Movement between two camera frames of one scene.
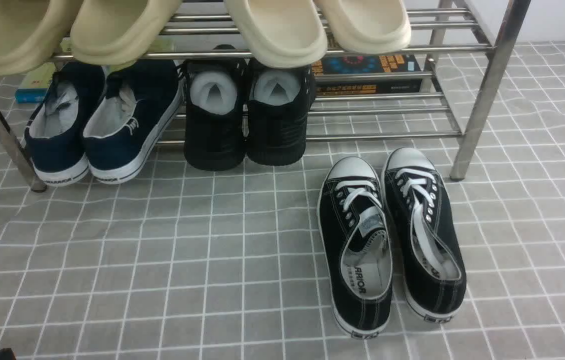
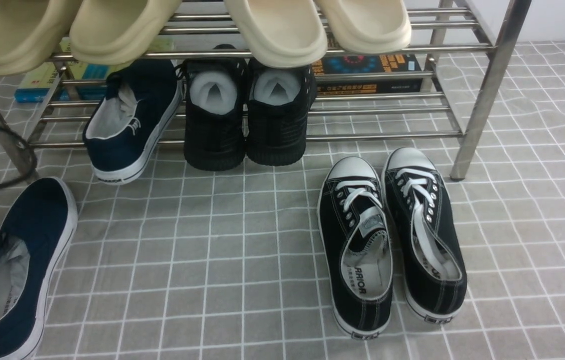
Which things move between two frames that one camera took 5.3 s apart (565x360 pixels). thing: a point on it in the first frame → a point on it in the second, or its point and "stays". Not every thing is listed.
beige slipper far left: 13,36 stays
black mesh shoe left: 214,110 stays
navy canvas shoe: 54,128 → 2,309
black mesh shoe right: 278,106 stays
